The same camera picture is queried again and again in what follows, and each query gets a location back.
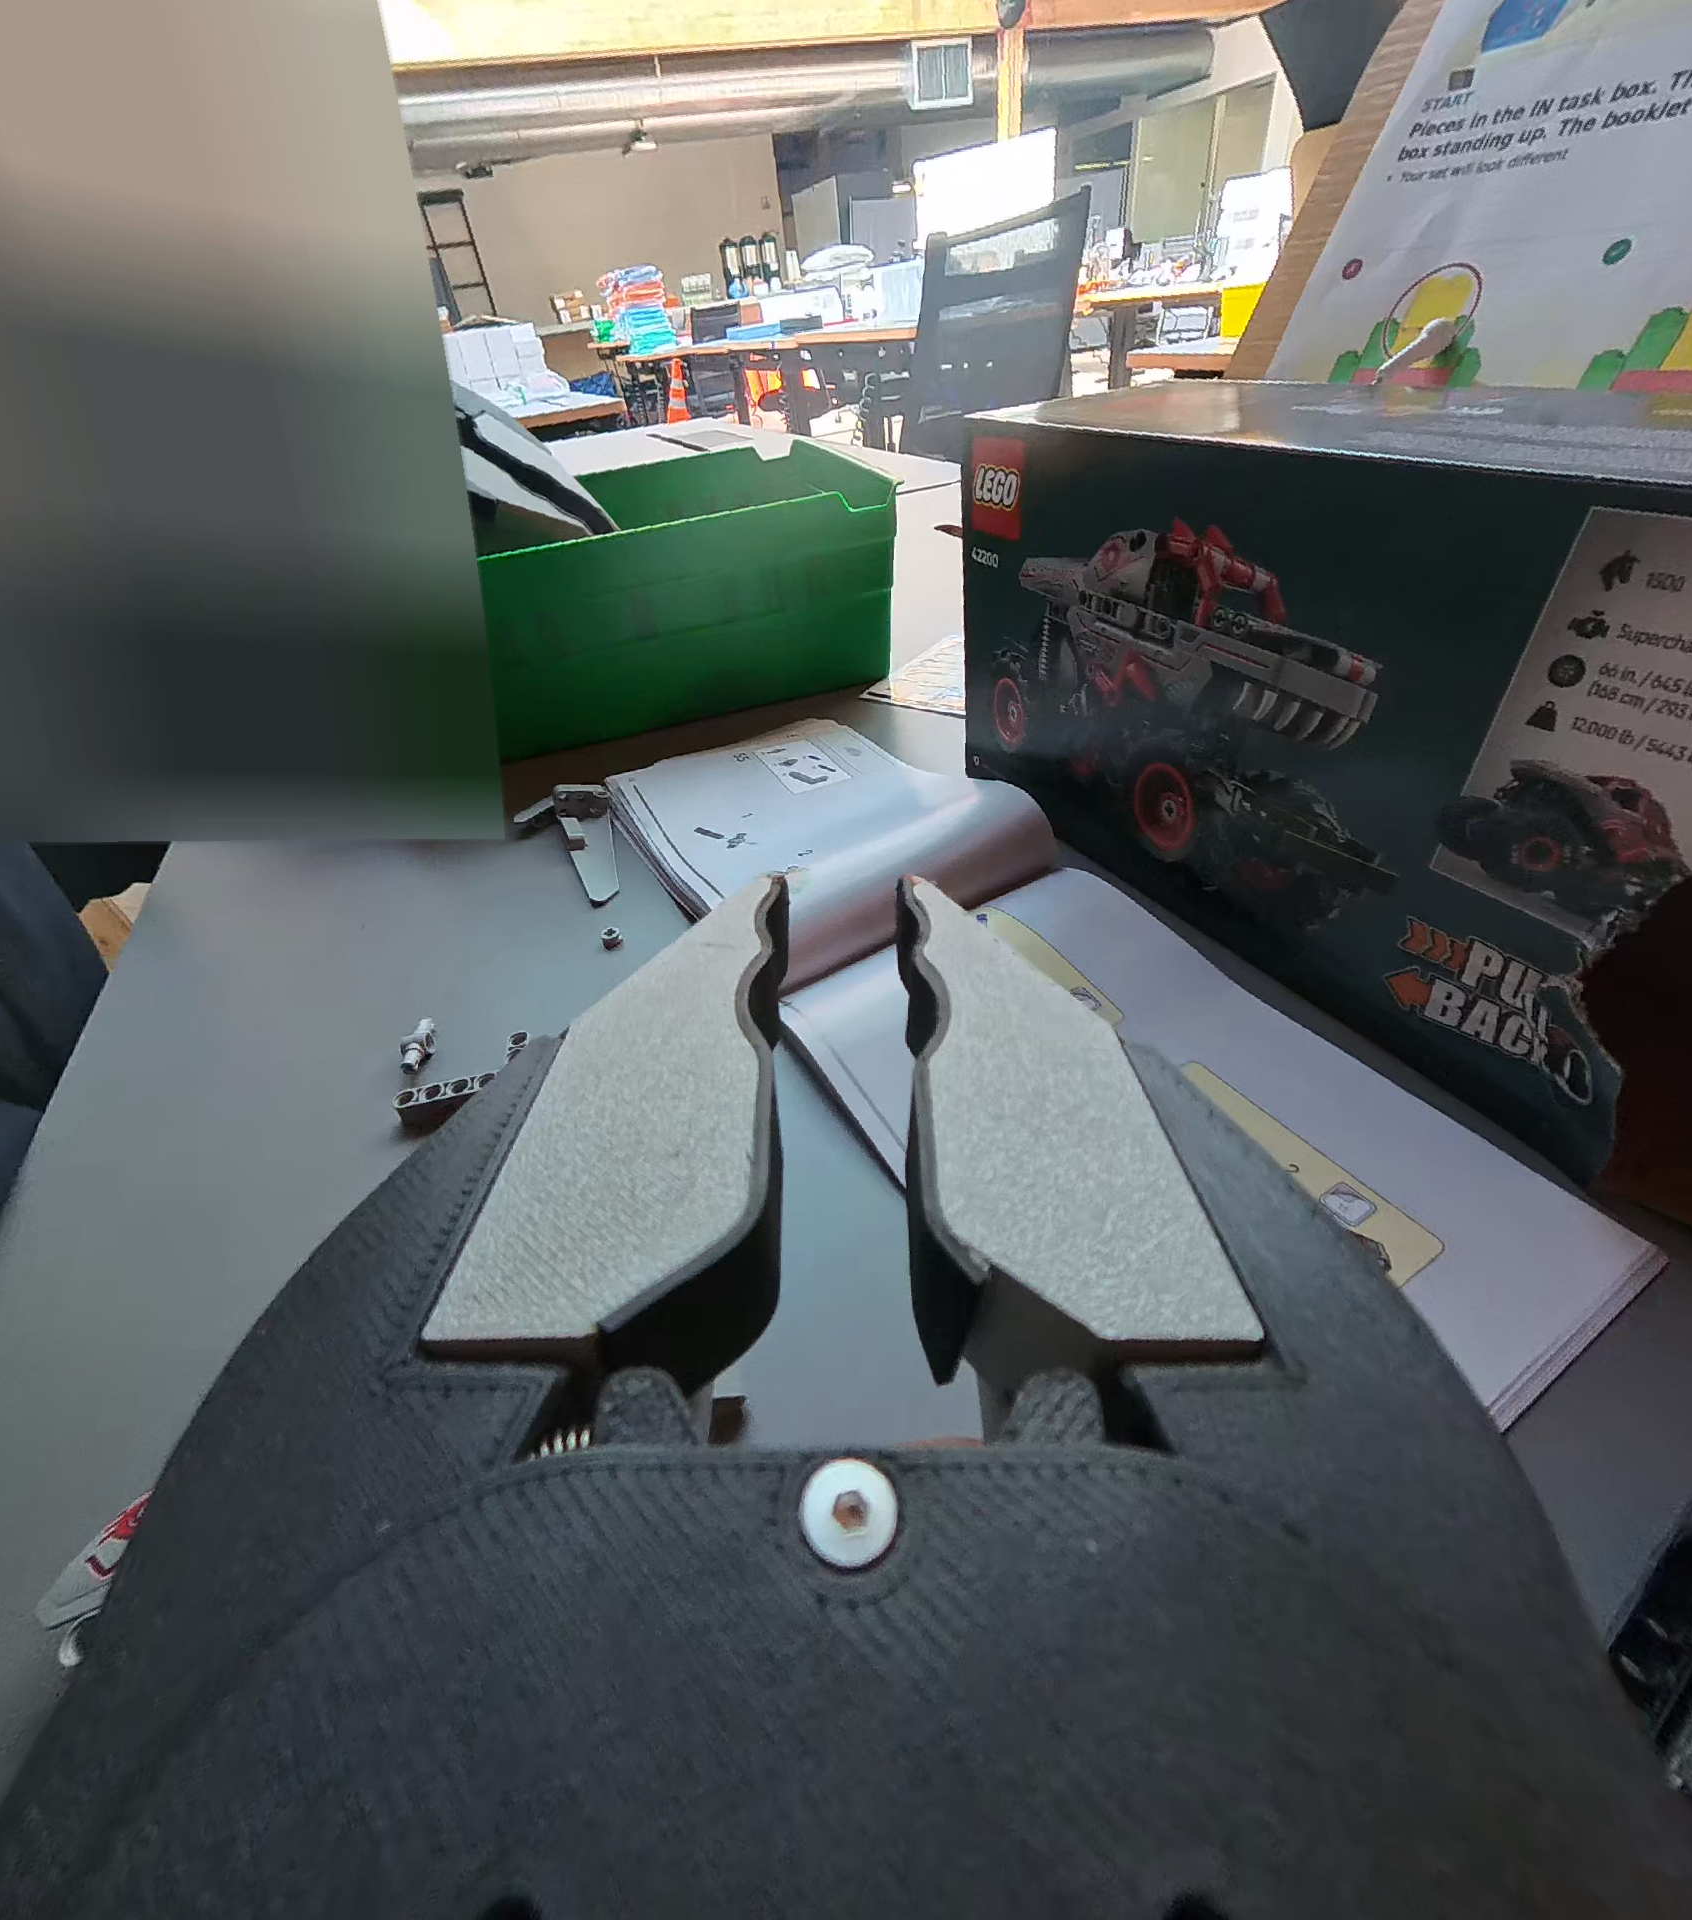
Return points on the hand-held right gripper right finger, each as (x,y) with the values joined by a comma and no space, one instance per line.
(1071,1170)

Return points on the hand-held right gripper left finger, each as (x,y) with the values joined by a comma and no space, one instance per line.
(607,1170)

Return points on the green plastic bin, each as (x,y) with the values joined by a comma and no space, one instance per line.
(680,631)

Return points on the dark lego beam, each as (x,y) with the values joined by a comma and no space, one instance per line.
(444,1100)

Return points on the light grey lego connector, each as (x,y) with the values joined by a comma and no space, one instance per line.
(414,1040)

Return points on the open lego instruction booklet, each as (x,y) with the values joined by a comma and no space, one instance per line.
(1237,1005)

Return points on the grey angled lego part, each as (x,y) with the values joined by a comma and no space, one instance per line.
(588,848)

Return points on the grey red printed lego panel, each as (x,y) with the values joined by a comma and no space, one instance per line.
(97,1575)

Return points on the dark lego set box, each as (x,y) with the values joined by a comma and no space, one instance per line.
(1237,495)

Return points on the orange traffic cone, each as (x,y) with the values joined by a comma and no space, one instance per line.
(676,399)

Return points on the stack of white boxes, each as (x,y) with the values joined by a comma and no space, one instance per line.
(495,360)

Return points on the long wooden table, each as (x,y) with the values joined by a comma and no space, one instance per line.
(816,342)

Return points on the stack of colourful packets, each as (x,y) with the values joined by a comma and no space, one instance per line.
(633,309)

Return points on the black office chair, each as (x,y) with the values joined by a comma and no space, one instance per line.
(997,301)

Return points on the black ladder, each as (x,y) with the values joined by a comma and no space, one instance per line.
(465,255)

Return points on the brown cardboard board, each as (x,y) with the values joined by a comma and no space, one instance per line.
(1304,210)

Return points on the white board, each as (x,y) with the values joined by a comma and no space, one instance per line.
(987,181)

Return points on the white task instruction sheet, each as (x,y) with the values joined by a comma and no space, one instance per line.
(1581,181)

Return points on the silver ceiling air duct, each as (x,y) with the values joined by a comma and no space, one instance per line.
(727,83)

